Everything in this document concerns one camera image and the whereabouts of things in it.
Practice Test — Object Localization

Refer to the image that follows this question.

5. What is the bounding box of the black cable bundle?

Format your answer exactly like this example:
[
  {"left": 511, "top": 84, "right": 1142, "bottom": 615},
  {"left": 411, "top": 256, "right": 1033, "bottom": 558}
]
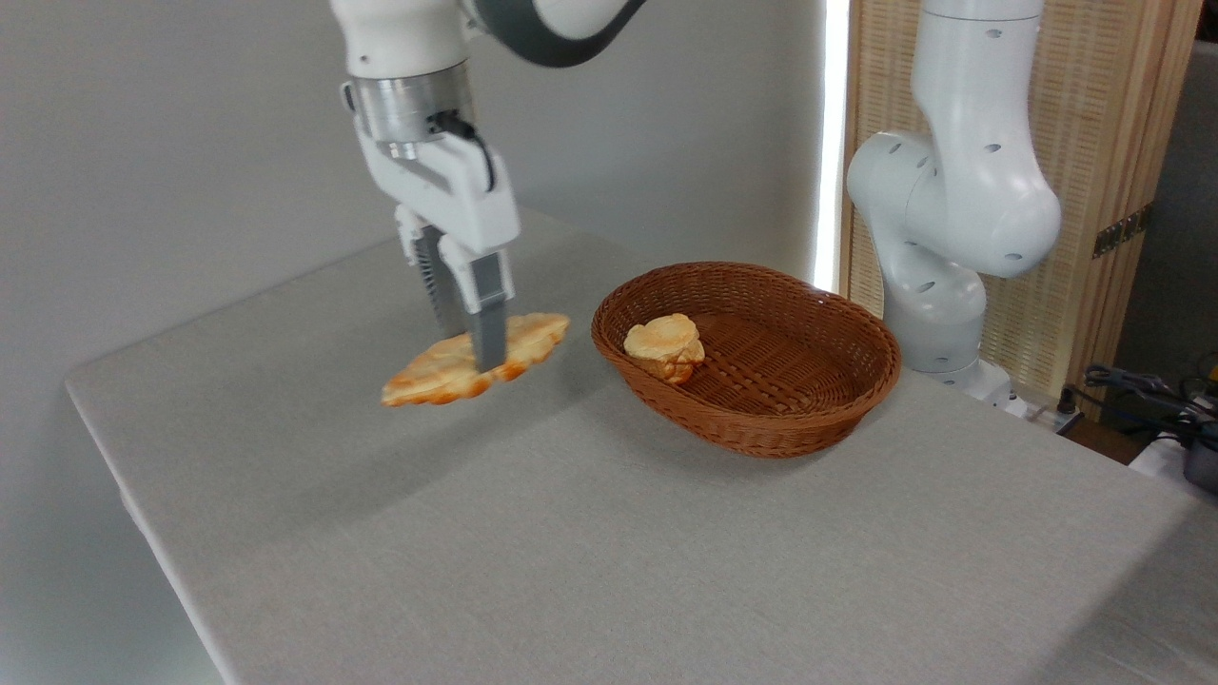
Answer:
[{"left": 1056, "top": 364, "right": 1218, "bottom": 448}]

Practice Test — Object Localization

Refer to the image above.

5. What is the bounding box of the round golden bread roll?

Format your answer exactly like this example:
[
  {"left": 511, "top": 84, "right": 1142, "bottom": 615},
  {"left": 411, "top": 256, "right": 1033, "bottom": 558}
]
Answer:
[{"left": 623, "top": 313, "right": 706, "bottom": 385}]

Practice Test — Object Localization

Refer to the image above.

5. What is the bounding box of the brown oval wicker basket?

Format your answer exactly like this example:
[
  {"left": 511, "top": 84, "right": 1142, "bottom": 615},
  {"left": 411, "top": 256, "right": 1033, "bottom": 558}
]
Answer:
[{"left": 591, "top": 262, "right": 903, "bottom": 460}]

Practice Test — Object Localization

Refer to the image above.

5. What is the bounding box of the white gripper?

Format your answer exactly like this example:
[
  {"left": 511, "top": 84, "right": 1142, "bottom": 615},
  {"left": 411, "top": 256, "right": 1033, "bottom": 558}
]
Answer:
[{"left": 356, "top": 131, "right": 522, "bottom": 375}]

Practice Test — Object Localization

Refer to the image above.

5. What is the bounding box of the long braided golden bread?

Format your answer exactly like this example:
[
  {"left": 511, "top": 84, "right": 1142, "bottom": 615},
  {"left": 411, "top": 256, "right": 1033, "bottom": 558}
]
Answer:
[{"left": 382, "top": 313, "right": 571, "bottom": 408}]

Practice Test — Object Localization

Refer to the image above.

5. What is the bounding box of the dark metal screen hinge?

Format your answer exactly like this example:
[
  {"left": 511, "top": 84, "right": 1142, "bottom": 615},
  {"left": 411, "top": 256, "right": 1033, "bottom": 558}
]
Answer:
[{"left": 1092, "top": 205, "right": 1154, "bottom": 260}]

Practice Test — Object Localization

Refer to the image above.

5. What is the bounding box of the grey tablecloth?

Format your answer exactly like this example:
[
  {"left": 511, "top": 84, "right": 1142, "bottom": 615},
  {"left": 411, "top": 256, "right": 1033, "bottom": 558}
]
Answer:
[{"left": 65, "top": 205, "right": 1218, "bottom": 685}]

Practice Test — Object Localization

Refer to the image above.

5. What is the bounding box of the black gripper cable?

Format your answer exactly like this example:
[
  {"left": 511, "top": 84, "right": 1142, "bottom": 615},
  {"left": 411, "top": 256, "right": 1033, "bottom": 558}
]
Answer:
[{"left": 430, "top": 111, "right": 498, "bottom": 191}]

